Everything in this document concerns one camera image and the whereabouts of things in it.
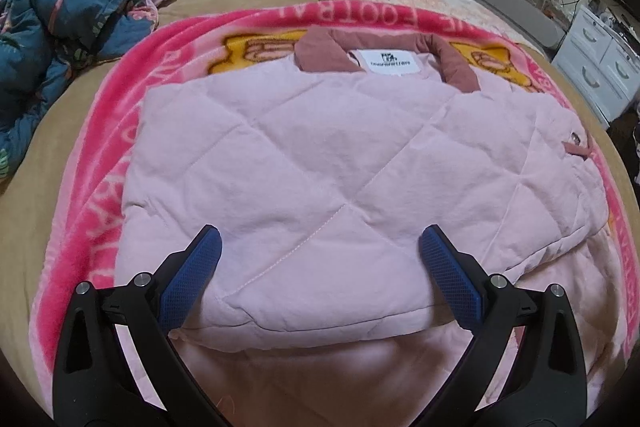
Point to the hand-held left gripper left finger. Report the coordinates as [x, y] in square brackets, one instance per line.
[195, 272]

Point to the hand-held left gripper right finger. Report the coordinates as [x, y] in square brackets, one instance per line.
[450, 277]

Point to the pink quilted jacket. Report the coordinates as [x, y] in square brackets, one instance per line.
[325, 157]

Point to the dark chair with clothes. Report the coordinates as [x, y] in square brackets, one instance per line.
[627, 132]

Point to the pink printed blanket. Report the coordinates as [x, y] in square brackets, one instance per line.
[125, 72]

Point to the white drawer cabinet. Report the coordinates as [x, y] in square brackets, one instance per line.
[600, 57]

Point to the blue floral duvet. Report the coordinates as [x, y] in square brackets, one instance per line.
[50, 32]

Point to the dark set-top box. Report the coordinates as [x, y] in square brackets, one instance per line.
[617, 24]

